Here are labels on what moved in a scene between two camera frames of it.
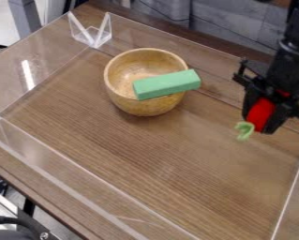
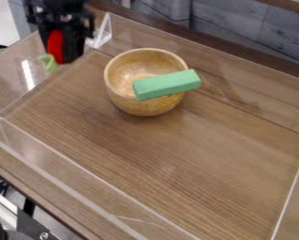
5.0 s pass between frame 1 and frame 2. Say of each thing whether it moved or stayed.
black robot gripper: moved
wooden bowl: stayed
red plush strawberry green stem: moved
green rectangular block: stayed
